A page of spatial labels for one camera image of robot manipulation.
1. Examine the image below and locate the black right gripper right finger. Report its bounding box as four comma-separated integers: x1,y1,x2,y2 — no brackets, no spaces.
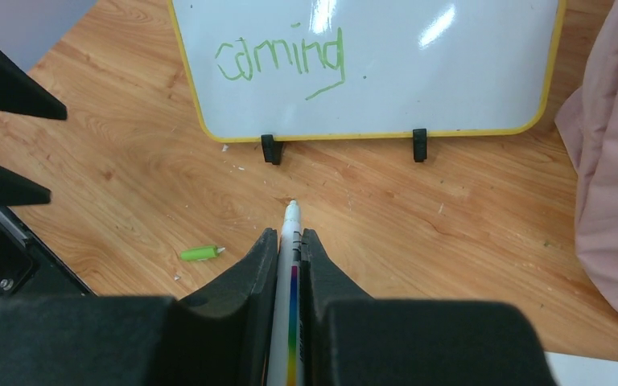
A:
301,229,555,385

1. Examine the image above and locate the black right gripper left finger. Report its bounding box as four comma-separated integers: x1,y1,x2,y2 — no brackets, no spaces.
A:
0,228,278,385

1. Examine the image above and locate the green whiteboard marker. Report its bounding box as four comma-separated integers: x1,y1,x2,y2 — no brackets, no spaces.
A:
266,200,305,385

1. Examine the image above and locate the green marker cap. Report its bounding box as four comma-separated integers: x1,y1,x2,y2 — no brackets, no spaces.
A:
179,245,225,261

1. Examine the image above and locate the yellow framed whiteboard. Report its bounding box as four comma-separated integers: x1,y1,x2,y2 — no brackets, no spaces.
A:
168,1,567,143

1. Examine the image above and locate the black whiteboard foot left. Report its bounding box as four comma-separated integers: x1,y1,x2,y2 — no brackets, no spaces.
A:
260,134,284,166

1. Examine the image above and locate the black whiteboard foot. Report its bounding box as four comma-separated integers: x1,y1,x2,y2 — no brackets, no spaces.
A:
412,128,428,163
260,134,284,166

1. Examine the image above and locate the black whiteboard foot right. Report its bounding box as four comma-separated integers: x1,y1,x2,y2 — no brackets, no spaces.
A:
412,128,428,163

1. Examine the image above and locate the pink cloth bag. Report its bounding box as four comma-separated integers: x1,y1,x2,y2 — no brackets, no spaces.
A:
555,1,618,312

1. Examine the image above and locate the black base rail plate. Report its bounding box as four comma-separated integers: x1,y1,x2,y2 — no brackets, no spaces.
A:
0,207,94,298

